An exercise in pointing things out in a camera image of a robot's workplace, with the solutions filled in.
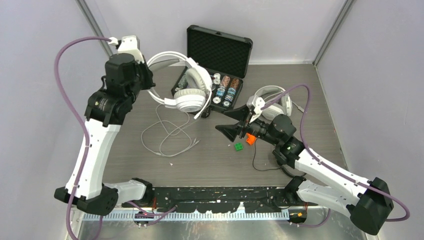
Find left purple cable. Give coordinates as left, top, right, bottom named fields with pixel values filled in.
left=53, top=36, right=118, bottom=240

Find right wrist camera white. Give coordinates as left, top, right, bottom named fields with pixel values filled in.
left=246, top=95, right=265, bottom=124

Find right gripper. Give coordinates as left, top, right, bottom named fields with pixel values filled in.
left=216, top=103, right=281, bottom=146

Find green toy brick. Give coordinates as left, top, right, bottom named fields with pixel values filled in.
left=234, top=142, right=244, bottom=152

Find white gaming headset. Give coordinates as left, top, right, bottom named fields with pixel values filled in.
left=255, top=85, right=293, bottom=121

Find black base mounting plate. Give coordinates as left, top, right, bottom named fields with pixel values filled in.
left=131, top=186, right=306, bottom=214

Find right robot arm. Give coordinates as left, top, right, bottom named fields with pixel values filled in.
left=215, top=106, right=394, bottom=236

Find purple cable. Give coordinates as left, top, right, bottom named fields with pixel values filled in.
left=53, top=36, right=118, bottom=240
left=259, top=83, right=411, bottom=229

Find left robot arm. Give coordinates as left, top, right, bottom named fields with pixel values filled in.
left=54, top=53, right=155, bottom=216

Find black headphones with cable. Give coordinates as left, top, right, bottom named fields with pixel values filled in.
left=251, top=144, right=307, bottom=178

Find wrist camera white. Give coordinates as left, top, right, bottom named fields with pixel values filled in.
left=246, top=95, right=265, bottom=124
left=117, top=35, right=145, bottom=64

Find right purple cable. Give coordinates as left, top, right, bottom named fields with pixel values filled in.
left=259, top=83, right=411, bottom=229

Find black poker chip case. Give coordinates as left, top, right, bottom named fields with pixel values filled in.
left=186, top=24, right=253, bottom=119

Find orange toy brick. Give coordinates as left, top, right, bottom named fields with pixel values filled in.
left=246, top=133, right=257, bottom=146

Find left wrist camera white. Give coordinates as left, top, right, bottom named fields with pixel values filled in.
left=117, top=35, right=145, bottom=64

